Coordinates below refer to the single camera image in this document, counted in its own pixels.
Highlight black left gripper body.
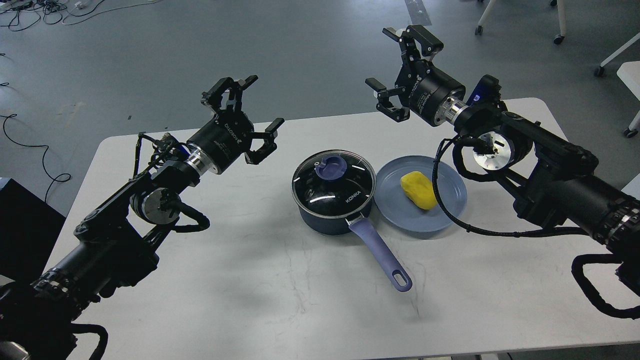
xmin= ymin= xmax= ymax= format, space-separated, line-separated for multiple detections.
xmin=186 ymin=115 xmax=254 ymax=174

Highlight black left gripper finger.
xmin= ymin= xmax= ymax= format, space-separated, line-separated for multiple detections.
xmin=244 ymin=118 xmax=285 ymax=165
xmin=201 ymin=75 xmax=259 ymax=118

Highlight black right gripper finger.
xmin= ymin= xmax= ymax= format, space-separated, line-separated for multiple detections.
xmin=365 ymin=77 xmax=410 ymax=123
xmin=382 ymin=25 xmax=444 ymax=71

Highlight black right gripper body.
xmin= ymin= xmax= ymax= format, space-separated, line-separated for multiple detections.
xmin=396 ymin=61 xmax=466 ymax=126

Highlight yellow potato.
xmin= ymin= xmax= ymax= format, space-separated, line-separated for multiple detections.
xmin=400 ymin=171 xmax=438 ymax=211

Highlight glass pot lid blue knob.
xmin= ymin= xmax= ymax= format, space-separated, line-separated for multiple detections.
xmin=291 ymin=149 xmax=376 ymax=212

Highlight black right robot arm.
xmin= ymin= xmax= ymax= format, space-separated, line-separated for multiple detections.
xmin=365 ymin=25 xmax=640 ymax=319

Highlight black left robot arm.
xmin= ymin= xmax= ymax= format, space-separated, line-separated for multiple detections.
xmin=1 ymin=75 xmax=284 ymax=360

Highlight white chair legs with casters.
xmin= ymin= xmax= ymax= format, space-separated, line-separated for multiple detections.
xmin=474 ymin=0 xmax=567 ymax=46

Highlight white furniture at right edge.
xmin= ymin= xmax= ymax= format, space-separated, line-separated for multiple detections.
xmin=593 ymin=32 xmax=640 ymax=139

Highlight black box at left edge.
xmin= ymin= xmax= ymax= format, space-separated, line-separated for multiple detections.
xmin=0 ymin=177 xmax=66 ymax=283

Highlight dark blue saucepan purple handle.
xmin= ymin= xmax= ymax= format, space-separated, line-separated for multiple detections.
xmin=291 ymin=149 xmax=413 ymax=292

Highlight black cable on floor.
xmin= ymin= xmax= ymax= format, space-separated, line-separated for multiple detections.
xmin=2 ymin=114 xmax=72 ymax=203

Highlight tangled cables on floor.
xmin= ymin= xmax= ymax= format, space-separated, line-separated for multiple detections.
xmin=0 ymin=0 xmax=161 ymax=32

